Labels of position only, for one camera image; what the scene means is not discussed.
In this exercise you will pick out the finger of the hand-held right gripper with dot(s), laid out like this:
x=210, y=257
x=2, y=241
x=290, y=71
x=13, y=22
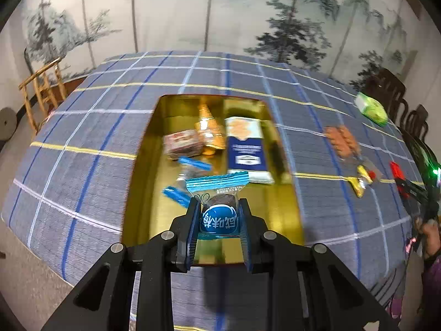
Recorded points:
x=411, y=185
x=413, y=207

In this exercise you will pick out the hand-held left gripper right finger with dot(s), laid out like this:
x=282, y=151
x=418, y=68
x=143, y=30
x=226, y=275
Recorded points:
x=246, y=234

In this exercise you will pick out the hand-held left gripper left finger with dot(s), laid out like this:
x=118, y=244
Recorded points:
x=193, y=231

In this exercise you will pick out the red snack packet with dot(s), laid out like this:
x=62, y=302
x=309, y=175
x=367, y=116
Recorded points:
x=396, y=170

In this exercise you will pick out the blue-ended clear cake packet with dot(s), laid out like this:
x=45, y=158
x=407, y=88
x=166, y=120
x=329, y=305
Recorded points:
x=217, y=219
x=193, y=163

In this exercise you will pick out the yellow snack packet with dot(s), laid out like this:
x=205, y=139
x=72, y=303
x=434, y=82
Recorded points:
x=360, y=182

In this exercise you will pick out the red tin box gold interior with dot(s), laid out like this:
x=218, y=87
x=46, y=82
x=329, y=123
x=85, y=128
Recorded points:
x=155, y=186

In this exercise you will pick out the blue cracker packet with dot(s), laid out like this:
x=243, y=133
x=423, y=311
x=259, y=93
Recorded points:
x=246, y=151

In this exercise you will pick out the sausage snack packet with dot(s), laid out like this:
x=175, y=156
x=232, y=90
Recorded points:
x=341, y=139

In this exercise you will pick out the reddish-brown cake clear packet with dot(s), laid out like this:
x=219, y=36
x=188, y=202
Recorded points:
x=182, y=143

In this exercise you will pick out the orange snack packet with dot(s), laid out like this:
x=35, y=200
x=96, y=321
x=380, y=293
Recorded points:
x=210, y=134

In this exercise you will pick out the person's right hand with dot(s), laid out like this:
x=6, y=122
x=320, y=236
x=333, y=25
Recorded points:
x=432, y=236

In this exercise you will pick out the dark wooden chair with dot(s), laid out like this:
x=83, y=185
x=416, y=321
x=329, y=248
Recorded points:
x=417, y=120
x=387, y=88

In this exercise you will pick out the green packet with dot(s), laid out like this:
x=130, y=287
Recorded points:
x=372, y=108

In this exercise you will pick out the purple clothing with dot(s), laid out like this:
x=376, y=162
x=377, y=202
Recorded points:
x=423, y=293

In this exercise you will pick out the blue-grey plaid tablecloth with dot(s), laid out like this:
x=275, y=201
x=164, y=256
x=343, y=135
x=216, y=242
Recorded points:
x=86, y=144

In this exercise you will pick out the light wooden stool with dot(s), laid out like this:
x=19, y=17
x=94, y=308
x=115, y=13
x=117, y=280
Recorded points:
x=41, y=76

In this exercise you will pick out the round grey millstone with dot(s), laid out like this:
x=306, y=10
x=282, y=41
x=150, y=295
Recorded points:
x=5, y=122

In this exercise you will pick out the landscape painted folding screen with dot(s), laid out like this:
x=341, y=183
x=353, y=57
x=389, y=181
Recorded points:
x=206, y=13

